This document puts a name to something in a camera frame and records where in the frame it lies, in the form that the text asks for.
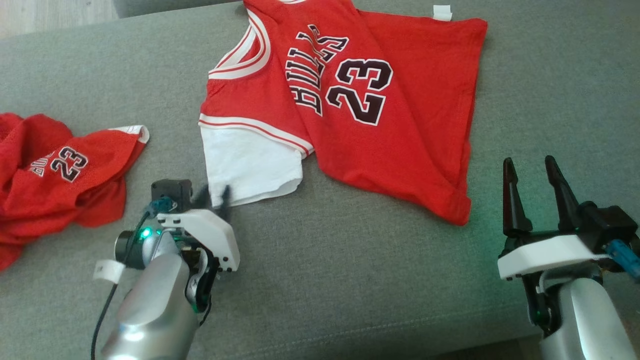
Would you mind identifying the grey fabric sofa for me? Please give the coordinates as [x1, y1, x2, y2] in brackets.
[0, 0, 640, 360]

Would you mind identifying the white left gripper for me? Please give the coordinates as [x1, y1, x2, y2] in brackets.
[156, 185, 241, 272]

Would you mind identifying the white left cable label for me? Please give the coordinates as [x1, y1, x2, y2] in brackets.
[93, 260, 126, 283]

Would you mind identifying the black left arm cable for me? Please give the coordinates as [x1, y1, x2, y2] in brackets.
[91, 210, 151, 360]

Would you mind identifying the blue right cable connector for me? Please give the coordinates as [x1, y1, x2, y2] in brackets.
[603, 239, 640, 281]

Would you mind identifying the red jersey with white sleeve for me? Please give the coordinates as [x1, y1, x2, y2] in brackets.
[198, 0, 488, 227]

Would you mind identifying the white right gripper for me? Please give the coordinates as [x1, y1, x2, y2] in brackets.
[497, 155, 618, 281]

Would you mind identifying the red number 23 jersey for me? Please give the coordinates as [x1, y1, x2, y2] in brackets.
[0, 112, 150, 273]

